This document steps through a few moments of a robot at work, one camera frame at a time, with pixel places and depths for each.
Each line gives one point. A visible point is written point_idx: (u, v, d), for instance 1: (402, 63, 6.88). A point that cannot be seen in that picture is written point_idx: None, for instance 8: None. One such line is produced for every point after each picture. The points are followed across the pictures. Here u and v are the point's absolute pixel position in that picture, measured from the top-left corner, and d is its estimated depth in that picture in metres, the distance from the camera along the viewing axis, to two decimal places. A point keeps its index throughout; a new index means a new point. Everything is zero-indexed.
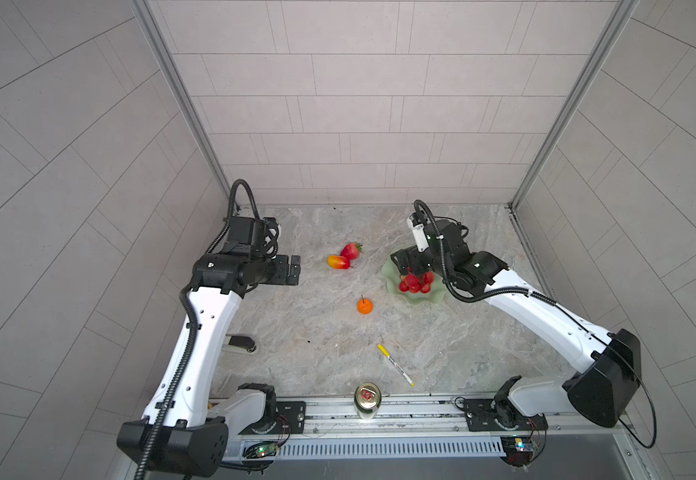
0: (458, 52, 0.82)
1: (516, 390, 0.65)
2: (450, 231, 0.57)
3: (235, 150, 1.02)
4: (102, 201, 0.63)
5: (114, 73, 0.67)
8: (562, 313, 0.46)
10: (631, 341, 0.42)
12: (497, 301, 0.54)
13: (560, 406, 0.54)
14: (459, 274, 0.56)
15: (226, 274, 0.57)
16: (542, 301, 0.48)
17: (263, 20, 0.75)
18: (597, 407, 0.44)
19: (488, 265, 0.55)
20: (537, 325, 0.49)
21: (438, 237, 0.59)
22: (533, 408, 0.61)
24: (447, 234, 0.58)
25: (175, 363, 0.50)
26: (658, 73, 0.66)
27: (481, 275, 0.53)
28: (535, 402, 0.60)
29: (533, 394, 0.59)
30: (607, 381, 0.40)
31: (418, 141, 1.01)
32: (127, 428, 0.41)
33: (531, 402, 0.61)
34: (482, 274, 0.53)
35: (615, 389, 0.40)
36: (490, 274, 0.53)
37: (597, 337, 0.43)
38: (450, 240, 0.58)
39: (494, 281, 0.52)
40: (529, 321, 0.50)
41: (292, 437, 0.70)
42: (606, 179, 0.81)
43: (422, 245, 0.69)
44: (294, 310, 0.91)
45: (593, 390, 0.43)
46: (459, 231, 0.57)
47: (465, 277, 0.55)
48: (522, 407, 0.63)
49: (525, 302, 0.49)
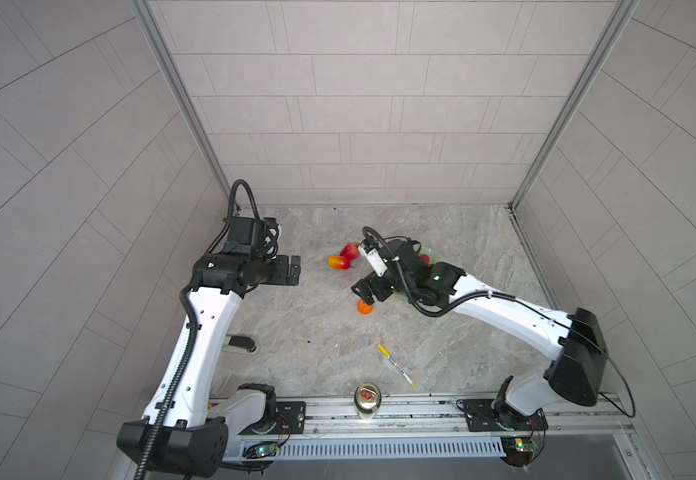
0: (458, 52, 0.82)
1: (511, 392, 0.65)
2: (403, 250, 0.58)
3: (235, 150, 1.02)
4: (102, 201, 0.63)
5: (114, 73, 0.67)
8: (524, 307, 0.48)
10: (590, 318, 0.44)
12: (463, 308, 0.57)
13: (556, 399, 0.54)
14: (423, 290, 0.56)
15: (225, 274, 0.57)
16: (502, 298, 0.50)
17: (263, 21, 0.75)
18: (577, 391, 0.46)
19: (447, 276, 0.55)
20: (503, 324, 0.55)
21: (393, 259, 0.60)
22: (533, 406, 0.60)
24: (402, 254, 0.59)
25: (175, 363, 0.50)
26: (658, 73, 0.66)
27: (441, 286, 0.54)
28: (533, 401, 0.59)
29: (529, 393, 0.59)
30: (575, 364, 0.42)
31: (418, 141, 1.01)
32: (127, 428, 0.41)
33: (529, 401, 0.60)
34: (440, 287, 0.54)
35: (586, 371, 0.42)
36: (449, 283, 0.54)
37: (560, 322, 0.45)
38: (406, 260, 0.59)
39: (455, 291, 0.53)
40: (496, 321, 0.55)
41: (292, 437, 0.70)
42: (606, 179, 0.81)
43: (379, 269, 0.69)
44: (294, 310, 0.91)
45: (566, 374, 0.45)
46: (411, 246, 0.58)
47: (428, 291, 0.55)
48: (522, 407, 0.62)
49: (489, 304, 0.50)
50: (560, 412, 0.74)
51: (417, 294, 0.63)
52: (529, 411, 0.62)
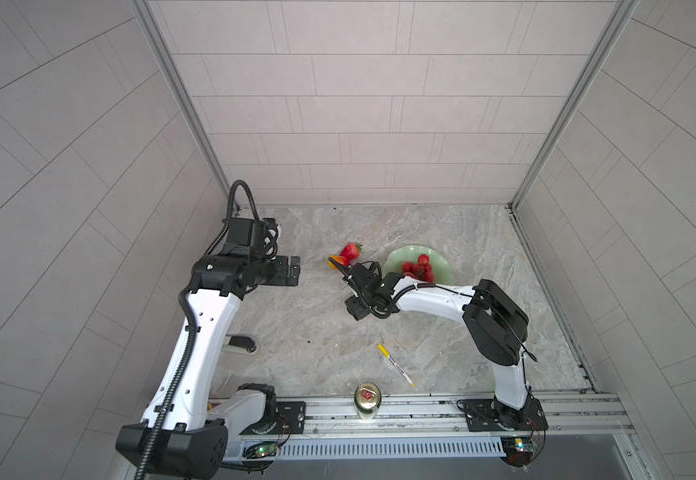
0: (458, 52, 0.82)
1: (497, 386, 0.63)
2: (357, 269, 0.71)
3: (236, 150, 1.02)
4: (102, 201, 0.63)
5: (113, 72, 0.67)
8: (440, 289, 0.58)
10: (490, 284, 0.53)
12: (406, 303, 0.64)
13: (511, 374, 0.58)
14: (376, 297, 0.68)
15: (225, 276, 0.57)
16: (425, 288, 0.60)
17: (263, 21, 0.75)
18: (493, 347, 0.52)
19: (388, 282, 0.68)
20: (432, 308, 0.60)
21: (348, 277, 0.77)
22: (514, 394, 0.62)
24: (355, 272, 0.72)
25: (174, 366, 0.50)
26: (657, 73, 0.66)
27: (385, 289, 0.66)
28: (510, 388, 0.61)
29: (502, 380, 0.62)
30: (477, 323, 0.50)
31: (418, 141, 1.01)
32: (127, 431, 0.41)
33: (508, 390, 0.62)
34: (385, 291, 0.66)
35: (489, 328, 0.49)
36: (391, 286, 0.66)
37: (465, 293, 0.54)
38: (359, 276, 0.73)
39: (395, 290, 0.64)
40: (427, 307, 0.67)
41: (292, 437, 0.70)
42: (606, 179, 0.81)
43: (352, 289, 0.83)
44: (294, 310, 0.91)
45: (480, 335, 0.52)
46: (364, 265, 0.72)
47: (380, 298, 0.67)
48: (509, 400, 0.64)
49: (417, 294, 0.61)
50: (560, 412, 0.74)
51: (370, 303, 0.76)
52: (520, 403, 0.62)
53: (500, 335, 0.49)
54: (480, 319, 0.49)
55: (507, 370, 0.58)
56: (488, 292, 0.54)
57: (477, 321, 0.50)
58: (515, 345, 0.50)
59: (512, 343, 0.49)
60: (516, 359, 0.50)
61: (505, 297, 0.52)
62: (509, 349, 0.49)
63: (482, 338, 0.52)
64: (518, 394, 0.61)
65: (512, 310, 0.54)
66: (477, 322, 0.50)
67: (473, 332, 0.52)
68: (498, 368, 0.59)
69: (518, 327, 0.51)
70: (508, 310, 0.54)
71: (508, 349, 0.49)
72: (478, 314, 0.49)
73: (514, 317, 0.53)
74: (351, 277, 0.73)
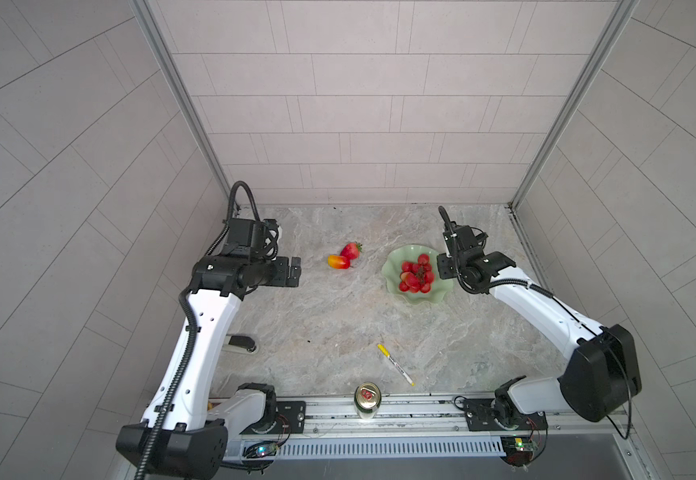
0: (458, 51, 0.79)
1: (517, 386, 0.65)
2: (466, 232, 0.65)
3: (236, 150, 1.02)
4: (102, 201, 0.63)
5: (114, 72, 0.67)
8: (558, 305, 0.49)
10: (623, 334, 0.43)
12: (499, 293, 0.58)
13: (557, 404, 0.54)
14: (469, 268, 0.62)
15: (225, 276, 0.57)
16: (539, 293, 0.52)
17: (263, 20, 0.75)
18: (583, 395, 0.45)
19: (496, 261, 0.60)
20: (534, 317, 0.52)
21: (450, 236, 0.68)
22: (533, 406, 0.61)
24: (461, 234, 0.66)
25: (174, 366, 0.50)
26: (658, 72, 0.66)
27: (489, 268, 0.58)
28: (536, 401, 0.59)
29: (534, 393, 0.59)
30: (588, 365, 0.42)
31: (419, 141, 1.01)
32: (127, 431, 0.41)
33: (532, 401, 0.60)
34: (486, 268, 0.59)
35: (597, 374, 0.41)
36: (496, 268, 0.58)
37: (587, 326, 0.45)
38: (463, 239, 0.66)
39: (499, 274, 0.57)
40: (527, 313, 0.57)
41: (292, 437, 0.70)
42: (606, 179, 0.81)
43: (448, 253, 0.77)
44: (294, 310, 0.91)
45: (579, 376, 0.44)
46: (473, 232, 0.65)
47: (474, 271, 0.61)
48: (520, 404, 0.63)
49: (524, 292, 0.53)
50: (560, 412, 0.74)
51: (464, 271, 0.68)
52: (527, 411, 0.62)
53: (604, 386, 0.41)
54: (593, 362, 0.41)
55: (559, 400, 0.53)
56: (615, 340, 0.46)
57: (588, 360, 0.42)
58: (611, 404, 0.42)
59: (608, 402, 0.42)
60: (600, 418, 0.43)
61: (633, 357, 0.43)
62: (600, 406, 0.42)
63: (579, 380, 0.44)
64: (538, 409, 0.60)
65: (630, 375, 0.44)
66: (588, 361, 0.42)
67: (572, 369, 0.45)
68: (547, 385, 0.55)
69: (626, 393, 0.43)
70: (627, 370, 0.45)
71: (600, 407, 0.43)
72: (594, 355, 0.41)
73: (631, 383, 0.44)
74: (455, 237, 0.67)
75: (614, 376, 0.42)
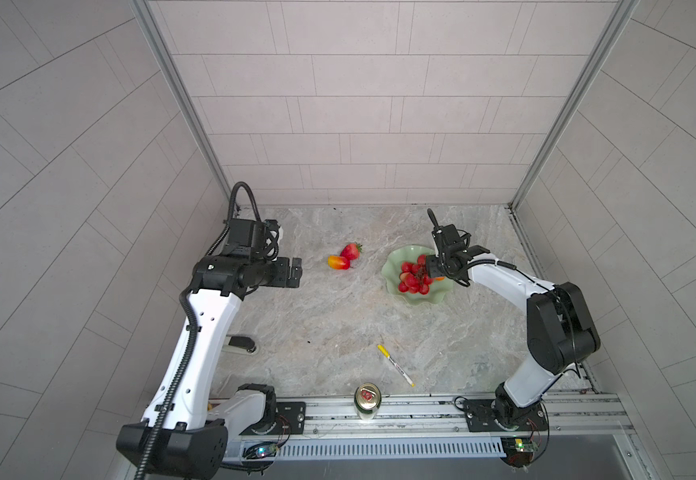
0: (458, 52, 0.82)
1: (510, 378, 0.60)
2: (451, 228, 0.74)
3: (236, 150, 1.02)
4: (102, 201, 0.63)
5: (114, 73, 0.67)
8: (519, 274, 0.56)
10: (575, 289, 0.49)
12: (473, 274, 0.67)
13: (544, 383, 0.56)
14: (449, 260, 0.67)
15: (226, 276, 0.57)
16: (503, 266, 0.60)
17: (264, 21, 0.75)
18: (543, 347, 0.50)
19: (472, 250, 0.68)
20: (501, 289, 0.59)
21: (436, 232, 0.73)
22: (526, 394, 0.62)
24: (446, 230, 0.76)
25: (175, 366, 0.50)
26: (657, 73, 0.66)
27: None
28: (525, 387, 0.61)
29: (521, 376, 0.62)
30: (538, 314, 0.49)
31: (419, 142, 1.02)
32: (127, 430, 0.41)
33: (522, 386, 0.62)
34: None
35: (546, 320, 0.47)
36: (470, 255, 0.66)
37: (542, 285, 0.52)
38: (448, 234, 0.75)
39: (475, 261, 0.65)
40: (495, 287, 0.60)
41: (292, 437, 0.70)
42: (606, 179, 0.81)
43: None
44: (294, 310, 0.91)
45: (537, 330, 0.50)
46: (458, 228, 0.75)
47: None
48: (515, 395, 0.64)
49: (490, 267, 0.62)
50: (560, 412, 0.74)
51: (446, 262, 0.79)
52: (525, 403, 0.63)
53: (557, 333, 0.47)
54: (542, 309, 0.47)
55: (545, 378, 0.55)
56: (566, 295, 0.52)
57: (538, 308, 0.48)
58: (569, 354, 0.47)
59: (565, 351, 0.47)
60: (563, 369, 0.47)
61: (586, 310, 0.48)
62: (556, 353, 0.47)
63: (538, 334, 0.50)
64: (531, 397, 0.61)
65: (585, 327, 0.49)
66: (538, 308, 0.48)
67: (532, 324, 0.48)
68: (531, 366, 0.58)
69: (584, 345, 0.47)
70: (580, 322, 0.50)
71: (557, 354, 0.47)
72: (542, 303, 0.47)
73: (587, 333, 0.48)
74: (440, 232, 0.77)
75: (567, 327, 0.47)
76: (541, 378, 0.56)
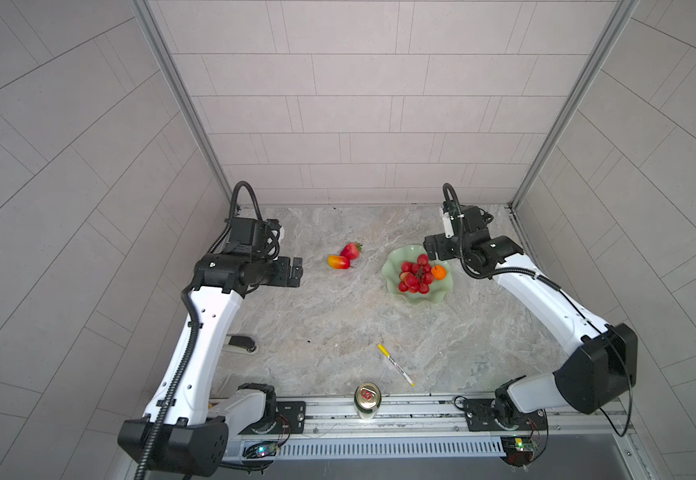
0: (458, 52, 0.82)
1: (515, 385, 0.65)
2: (472, 213, 0.61)
3: (236, 150, 1.02)
4: (102, 201, 0.63)
5: (114, 72, 0.67)
8: (563, 299, 0.48)
10: (629, 335, 0.42)
12: (505, 280, 0.56)
13: (553, 402, 0.55)
14: (474, 252, 0.59)
15: (227, 274, 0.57)
16: (545, 284, 0.50)
17: (263, 20, 0.75)
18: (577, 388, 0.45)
19: (504, 247, 0.57)
20: (536, 308, 0.52)
21: (458, 216, 0.64)
22: (531, 405, 0.61)
24: (469, 216, 0.62)
25: (176, 362, 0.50)
26: (658, 73, 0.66)
27: (496, 254, 0.56)
28: (532, 399, 0.60)
29: (529, 388, 0.60)
30: (589, 363, 0.42)
31: (419, 141, 1.01)
32: (128, 426, 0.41)
33: (528, 397, 0.61)
34: (494, 253, 0.56)
35: (597, 372, 0.41)
36: (503, 254, 0.56)
37: (592, 323, 0.44)
38: (471, 221, 0.62)
39: (506, 260, 0.55)
40: (530, 303, 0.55)
41: (292, 437, 0.70)
42: (606, 179, 0.81)
43: (450, 232, 0.73)
44: (294, 310, 0.91)
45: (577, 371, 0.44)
46: (480, 212, 0.62)
47: (479, 255, 0.58)
48: (518, 402, 0.64)
49: (532, 284, 0.51)
50: (560, 412, 0.74)
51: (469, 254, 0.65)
52: (527, 410, 0.62)
53: (602, 383, 0.41)
54: (596, 362, 0.41)
55: (555, 398, 0.54)
56: (620, 340, 0.45)
57: (591, 358, 0.41)
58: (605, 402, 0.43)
59: (602, 399, 0.42)
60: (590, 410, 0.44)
61: (633, 357, 0.42)
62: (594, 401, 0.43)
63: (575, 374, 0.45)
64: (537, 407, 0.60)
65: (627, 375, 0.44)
66: (590, 359, 0.41)
67: (570, 362, 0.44)
68: (541, 381, 0.56)
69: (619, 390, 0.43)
70: (625, 371, 0.44)
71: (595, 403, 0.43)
72: (597, 355, 0.41)
73: (627, 382, 0.44)
74: (462, 217, 0.64)
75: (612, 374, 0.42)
76: (551, 398, 0.55)
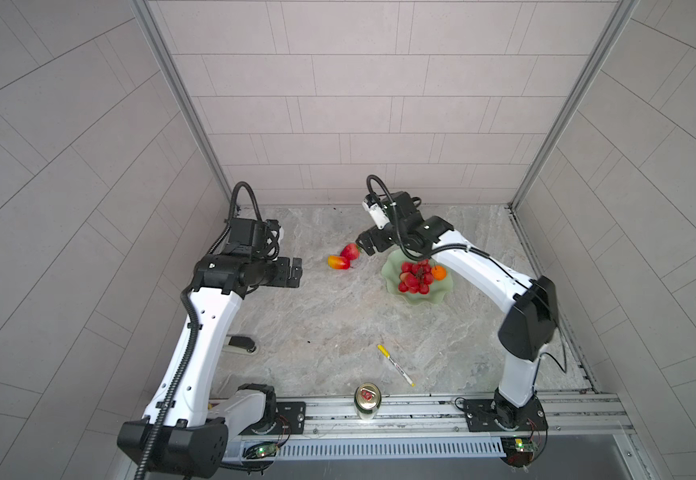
0: (458, 52, 0.82)
1: (503, 382, 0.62)
2: (402, 200, 0.64)
3: (236, 150, 1.02)
4: (102, 201, 0.63)
5: (114, 73, 0.67)
8: (493, 265, 0.53)
10: (548, 283, 0.49)
12: (441, 260, 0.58)
13: (529, 374, 0.57)
14: (411, 236, 0.63)
15: (226, 275, 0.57)
16: (477, 254, 0.55)
17: (263, 21, 0.75)
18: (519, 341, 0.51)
19: (436, 227, 0.60)
20: (473, 280, 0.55)
21: (390, 204, 0.67)
22: (519, 391, 0.62)
24: (400, 203, 0.65)
25: (175, 363, 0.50)
26: (658, 73, 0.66)
27: (430, 235, 0.59)
28: (517, 385, 0.62)
29: (511, 376, 0.62)
30: (522, 317, 0.48)
31: (419, 141, 1.01)
32: (128, 428, 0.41)
33: (514, 385, 0.63)
34: (429, 233, 0.59)
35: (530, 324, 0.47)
36: (437, 234, 0.59)
37: (520, 281, 0.50)
38: (403, 208, 0.65)
39: (440, 240, 0.58)
40: (467, 277, 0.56)
41: (292, 437, 0.70)
42: (606, 179, 0.81)
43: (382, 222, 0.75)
44: (294, 310, 0.91)
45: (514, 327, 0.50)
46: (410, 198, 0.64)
47: (416, 238, 0.61)
48: (512, 397, 0.64)
49: (464, 256, 0.56)
50: (560, 412, 0.74)
51: (404, 240, 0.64)
52: (522, 400, 0.62)
53: (536, 333, 0.48)
54: (527, 314, 0.46)
55: (526, 367, 0.56)
56: (542, 290, 0.52)
57: (521, 312, 0.47)
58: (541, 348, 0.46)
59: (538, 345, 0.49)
60: (531, 356, 0.51)
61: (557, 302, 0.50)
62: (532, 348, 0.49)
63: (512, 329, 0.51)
64: (523, 390, 0.61)
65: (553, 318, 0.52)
66: (522, 313, 0.47)
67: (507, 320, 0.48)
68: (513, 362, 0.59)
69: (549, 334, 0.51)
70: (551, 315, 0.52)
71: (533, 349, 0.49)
72: (527, 307, 0.46)
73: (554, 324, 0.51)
74: (394, 205, 0.66)
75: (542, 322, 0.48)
76: (525, 370, 0.57)
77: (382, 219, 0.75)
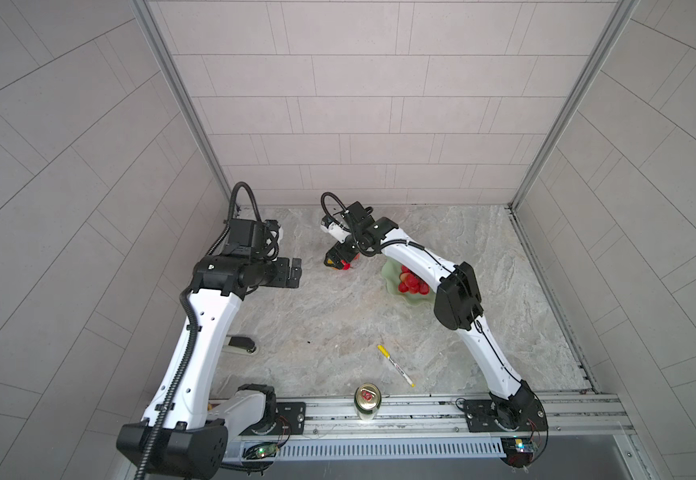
0: (457, 52, 0.82)
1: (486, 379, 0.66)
2: (355, 206, 0.76)
3: (236, 150, 1.02)
4: (102, 201, 0.63)
5: (114, 73, 0.67)
8: (426, 254, 0.65)
10: (467, 267, 0.61)
12: (390, 252, 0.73)
13: (487, 349, 0.64)
14: (364, 236, 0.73)
15: (226, 276, 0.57)
16: (414, 247, 0.67)
17: (263, 21, 0.75)
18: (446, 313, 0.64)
19: (384, 227, 0.72)
20: (412, 266, 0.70)
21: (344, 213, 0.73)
22: (496, 377, 0.66)
24: (352, 209, 0.78)
25: (175, 365, 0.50)
26: (658, 73, 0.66)
27: (378, 233, 0.71)
28: (491, 372, 0.66)
29: (484, 366, 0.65)
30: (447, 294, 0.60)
31: (419, 142, 1.02)
32: (127, 430, 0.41)
33: (491, 374, 0.67)
34: (377, 233, 0.71)
35: (453, 299, 0.59)
36: (385, 232, 0.71)
37: (446, 267, 0.62)
38: (355, 214, 0.79)
39: (387, 236, 0.70)
40: (408, 264, 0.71)
41: (292, 437, 0.70)
42: (606, 179, 0.81)
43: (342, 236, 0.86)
44: (294, 311, 0.91)
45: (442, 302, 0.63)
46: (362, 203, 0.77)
47: (367, 237, 0.74)
48: (499, 390, 0.67)
49: (405, 249, 0.68)
50: (560, 413, 0.74)
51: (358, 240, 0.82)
52: (509, 388, 0.65)
53: (459, 306, 0.60)
54: (449, 292, 0.59)
55: (481, 345, 0.64)
56: (462, 273, 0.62)
57: (445, 290, 0.59)
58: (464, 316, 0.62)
59: (460, 314, 0.61)
60: (460, 325, 0.62)
61: (473, 280, 0.62)
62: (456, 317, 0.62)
63: (442, 303, 0.63)
64: (498, 374, 0.65)
65: (471, 293, 0.64)
66: (446, 291, 0.59)
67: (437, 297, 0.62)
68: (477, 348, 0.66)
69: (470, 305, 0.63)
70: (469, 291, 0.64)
71: (458, 317, 0.61)
72: (449, 287, 0.58)
73: (473, 298, 0.64)
74: (348, 213, 0.79)
75: (463, 297, 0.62)
76: (482, 347, 0.64)
77: (343, 234, 0.86)
